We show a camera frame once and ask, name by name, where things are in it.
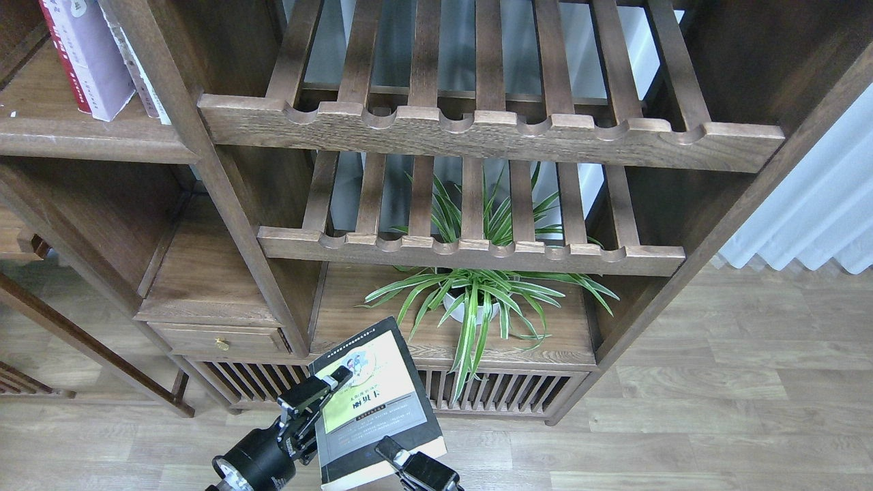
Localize white and purple book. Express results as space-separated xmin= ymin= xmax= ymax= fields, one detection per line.
xmin=46 ymin=1 xmax=135 ymax=122

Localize white plant pot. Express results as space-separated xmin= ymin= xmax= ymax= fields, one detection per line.
xmin=443 ymin=286 xmax=501 ymax=325

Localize upright books on left shelf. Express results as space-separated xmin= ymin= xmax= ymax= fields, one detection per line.
xmin=99 ymin=1 xmax=171 ymax=125

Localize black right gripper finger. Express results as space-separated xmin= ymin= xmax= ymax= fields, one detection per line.
xmin=375 ymin=437 xmax=464 ymax=490

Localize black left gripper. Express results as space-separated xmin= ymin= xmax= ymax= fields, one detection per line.
xmin=206 ymin=366 xmax=353 ymax=490

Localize white curtain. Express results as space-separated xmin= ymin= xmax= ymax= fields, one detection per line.
xmin=712 ymin=88 xmax=872 ymax=274

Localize dark wooden bookshelf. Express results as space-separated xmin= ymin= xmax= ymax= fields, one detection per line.
xmin=2 ymin=1 xmax=871 ymax=425

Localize yellow and black book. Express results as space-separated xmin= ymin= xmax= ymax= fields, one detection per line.
xmin=309 ymin=316 xmax=447 ymax=490

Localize red cover book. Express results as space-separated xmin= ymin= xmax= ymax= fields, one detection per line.
xmin=40 ymin=1 xmax=91 ymax=115

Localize green spider plant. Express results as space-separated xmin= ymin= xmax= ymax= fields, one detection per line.
xmin=358 ymin=177 xmax=620 ymax=402

